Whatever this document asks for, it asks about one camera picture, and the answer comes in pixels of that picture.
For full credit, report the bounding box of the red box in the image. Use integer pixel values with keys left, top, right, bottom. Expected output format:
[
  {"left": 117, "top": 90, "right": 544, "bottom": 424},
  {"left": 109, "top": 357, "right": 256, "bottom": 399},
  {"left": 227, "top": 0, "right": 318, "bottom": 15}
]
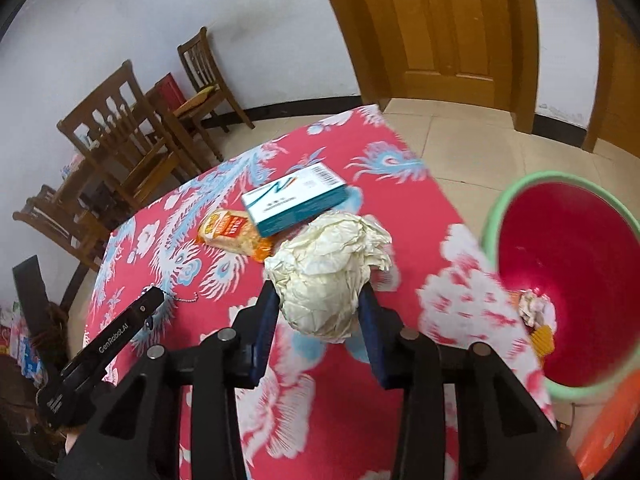
[{"left": 152, "top": 72, "right": 188, "bottom": 111}]

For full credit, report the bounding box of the black flat bar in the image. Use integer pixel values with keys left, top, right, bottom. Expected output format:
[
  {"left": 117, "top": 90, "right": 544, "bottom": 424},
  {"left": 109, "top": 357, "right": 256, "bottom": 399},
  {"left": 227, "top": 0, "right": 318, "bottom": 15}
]
[{"left": 12, "top": 255, "right": 53, "bottom": 346}]

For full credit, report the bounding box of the teal and white cardboard box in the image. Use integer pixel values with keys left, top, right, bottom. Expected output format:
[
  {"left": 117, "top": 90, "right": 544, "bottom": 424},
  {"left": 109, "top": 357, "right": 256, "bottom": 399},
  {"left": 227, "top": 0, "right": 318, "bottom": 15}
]
[{"left": 241, "top": 162, "right": 349, "bottom": 239}]

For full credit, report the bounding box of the person's left hand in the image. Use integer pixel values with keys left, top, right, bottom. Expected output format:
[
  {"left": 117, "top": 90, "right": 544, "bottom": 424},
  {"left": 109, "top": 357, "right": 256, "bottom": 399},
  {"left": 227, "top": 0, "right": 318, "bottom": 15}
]
[{"left": 62, "top": 425, "right": 86, "bottom": 458}]

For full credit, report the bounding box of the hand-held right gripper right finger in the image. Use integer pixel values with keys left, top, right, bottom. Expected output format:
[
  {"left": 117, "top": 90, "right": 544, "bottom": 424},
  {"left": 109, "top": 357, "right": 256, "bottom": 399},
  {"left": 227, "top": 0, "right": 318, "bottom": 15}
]
[{"left": 357, "top": 284, "right": 583, "bottom": 480}]

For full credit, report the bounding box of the yellow seat cushion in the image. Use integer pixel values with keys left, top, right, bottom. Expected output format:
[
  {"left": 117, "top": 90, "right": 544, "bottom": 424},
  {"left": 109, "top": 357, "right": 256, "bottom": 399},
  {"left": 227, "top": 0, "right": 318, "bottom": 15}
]
[{"left": 175, "top": 85, "right": 221, "bottom": 113}]

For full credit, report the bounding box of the colourful printed packaging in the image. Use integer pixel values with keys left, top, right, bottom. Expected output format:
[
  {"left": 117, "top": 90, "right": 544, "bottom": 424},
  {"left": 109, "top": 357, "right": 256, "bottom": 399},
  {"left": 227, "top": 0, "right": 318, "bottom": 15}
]
[{"left": 0, "top": 300, "right": 46, "bottom": 386}]

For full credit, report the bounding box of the metal ball chain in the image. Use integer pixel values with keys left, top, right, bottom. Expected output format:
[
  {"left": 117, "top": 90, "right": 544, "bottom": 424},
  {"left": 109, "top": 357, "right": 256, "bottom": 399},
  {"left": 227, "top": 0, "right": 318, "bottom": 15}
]
[{"left": 140, "top": 285, "right": 198, "bottom": 306}]

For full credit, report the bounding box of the red bucket with green rim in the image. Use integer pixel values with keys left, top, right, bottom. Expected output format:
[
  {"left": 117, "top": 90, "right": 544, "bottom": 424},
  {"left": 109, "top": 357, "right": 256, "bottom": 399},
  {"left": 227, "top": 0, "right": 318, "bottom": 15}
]
[{"left": 481, "top": 171, "right": 640, "bottom": 402}]

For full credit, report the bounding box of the crumpled white tissue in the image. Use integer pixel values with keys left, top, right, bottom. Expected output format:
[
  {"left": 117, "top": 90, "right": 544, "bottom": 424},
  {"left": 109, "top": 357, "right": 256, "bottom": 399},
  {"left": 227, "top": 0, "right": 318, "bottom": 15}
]
[{"left": 517, "top": 290, "right": 557, "bottom": 328}]

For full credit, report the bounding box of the orange plastic stool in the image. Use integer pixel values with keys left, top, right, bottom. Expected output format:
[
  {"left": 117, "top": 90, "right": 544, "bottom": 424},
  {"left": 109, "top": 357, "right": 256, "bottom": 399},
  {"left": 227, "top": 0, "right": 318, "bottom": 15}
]
[{"left": 574, "top": 372, "right": 638, "bottom": 478}]

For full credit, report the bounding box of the wooden slat-back chair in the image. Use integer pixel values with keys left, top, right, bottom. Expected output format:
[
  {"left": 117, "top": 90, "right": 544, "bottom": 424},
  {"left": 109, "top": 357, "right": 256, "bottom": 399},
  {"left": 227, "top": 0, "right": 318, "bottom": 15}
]
[
  {"left": 177, "top": 26, "right": 256, "bottom": 133},
  {"left": 12, "top": 185, "right": 111, "bottom": 273},
  {"left": 56, "top": 60, "right": 201, "bottom": 211}
]

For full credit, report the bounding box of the red floral tablecloth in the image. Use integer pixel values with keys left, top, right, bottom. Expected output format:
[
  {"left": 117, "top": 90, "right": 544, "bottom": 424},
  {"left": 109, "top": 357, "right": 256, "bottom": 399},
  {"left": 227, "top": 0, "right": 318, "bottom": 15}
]
[{"left": 82, "top": 104, "right": 558, "bottom": 480}]

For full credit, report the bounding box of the yellow ridged wrapper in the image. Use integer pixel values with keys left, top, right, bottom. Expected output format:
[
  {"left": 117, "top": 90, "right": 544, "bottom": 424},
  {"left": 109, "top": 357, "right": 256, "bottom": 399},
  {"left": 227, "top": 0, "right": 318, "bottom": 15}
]
[{"left": 530, "top": 324, "right": 556, "bottom": 356}]

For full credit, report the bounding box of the orange snack wrapper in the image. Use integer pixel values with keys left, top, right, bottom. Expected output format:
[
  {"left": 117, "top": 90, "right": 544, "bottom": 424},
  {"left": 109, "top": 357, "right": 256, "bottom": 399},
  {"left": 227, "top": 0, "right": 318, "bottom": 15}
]
[{"left": 197, "top": 208, "right": 275, "bottom": 263}]

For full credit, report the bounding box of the beige paper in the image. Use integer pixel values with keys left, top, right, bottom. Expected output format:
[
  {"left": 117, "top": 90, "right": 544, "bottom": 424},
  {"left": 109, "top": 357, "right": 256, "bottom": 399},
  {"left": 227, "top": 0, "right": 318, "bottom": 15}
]
[{"left": 263, "top": 211, "right": 394, "bottom": 345}]

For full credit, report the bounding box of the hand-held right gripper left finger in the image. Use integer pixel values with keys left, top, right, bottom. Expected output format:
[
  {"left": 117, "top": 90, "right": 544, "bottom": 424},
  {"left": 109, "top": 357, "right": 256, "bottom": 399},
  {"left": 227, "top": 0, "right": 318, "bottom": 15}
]
[{"left": 55, "top": 282, "right": 281, "bottom": 480}]

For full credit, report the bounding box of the wooden panel door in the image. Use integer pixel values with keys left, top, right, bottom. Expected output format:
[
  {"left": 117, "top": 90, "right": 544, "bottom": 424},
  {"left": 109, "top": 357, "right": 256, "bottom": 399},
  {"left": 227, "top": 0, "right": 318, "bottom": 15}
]
[
  {"left": 312, "top": 0, "right": 541, "bottom": 134},
  {"left": 581, "top": 0, "right": 640, "bottom": 156}
]

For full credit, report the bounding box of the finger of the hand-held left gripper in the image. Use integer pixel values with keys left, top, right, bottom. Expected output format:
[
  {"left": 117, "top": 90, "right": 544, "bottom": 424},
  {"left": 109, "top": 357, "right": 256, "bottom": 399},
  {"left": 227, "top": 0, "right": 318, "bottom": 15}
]
[{"left": 117, "top": 288, "right": 166, "bottom": 333}]

